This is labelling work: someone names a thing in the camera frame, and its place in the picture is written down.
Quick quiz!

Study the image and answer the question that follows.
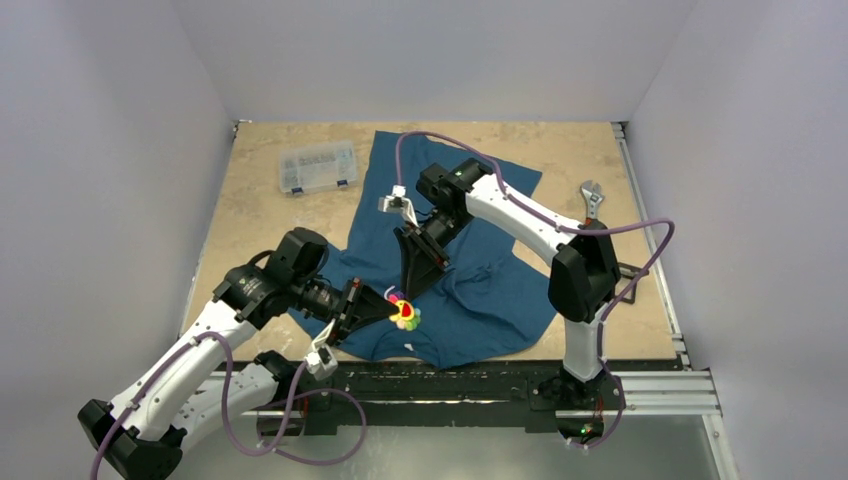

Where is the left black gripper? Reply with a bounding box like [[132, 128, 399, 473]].
[[291, 273, 398, 346]]

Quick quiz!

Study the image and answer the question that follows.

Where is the colourful plush flower brooch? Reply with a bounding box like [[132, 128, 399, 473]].
[[384, 285, 421, 331]]

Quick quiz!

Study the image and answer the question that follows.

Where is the blue t-shirt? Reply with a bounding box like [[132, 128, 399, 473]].
[[321, 131, 556, 368]]

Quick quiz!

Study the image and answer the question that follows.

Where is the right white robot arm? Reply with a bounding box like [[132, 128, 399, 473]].
[[378, 159, 621, 407]]

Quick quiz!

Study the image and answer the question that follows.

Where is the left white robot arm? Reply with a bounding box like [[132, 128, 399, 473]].
[[78, 227, 400, 479]]

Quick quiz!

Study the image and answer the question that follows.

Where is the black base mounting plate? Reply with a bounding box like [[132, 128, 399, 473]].
[[292, 360, 624, 442]]

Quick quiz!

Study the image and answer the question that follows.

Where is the clear plastic organizer box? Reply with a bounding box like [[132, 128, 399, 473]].
[[279, 140, 360, 196]]

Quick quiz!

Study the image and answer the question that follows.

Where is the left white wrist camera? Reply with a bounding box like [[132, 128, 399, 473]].
[[304, 322, 338, 381]]

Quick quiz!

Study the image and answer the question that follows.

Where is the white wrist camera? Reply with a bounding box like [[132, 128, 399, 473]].
[[304, 322, 338, 381], [377, 185, 419, 226]]

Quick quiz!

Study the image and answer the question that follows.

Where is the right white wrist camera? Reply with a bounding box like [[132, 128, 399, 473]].
[[377, 185, 419, 226]]

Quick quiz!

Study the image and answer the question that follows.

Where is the red handled adjustable wrench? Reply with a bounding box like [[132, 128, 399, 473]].
[[580, 180, 605, 224]]

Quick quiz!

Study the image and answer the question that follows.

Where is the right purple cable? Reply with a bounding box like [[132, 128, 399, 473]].
[[394, 131, 677, 452]]

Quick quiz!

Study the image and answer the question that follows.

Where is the aluminium frame rail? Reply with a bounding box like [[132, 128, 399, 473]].
[[135, 370, 722, 419]]

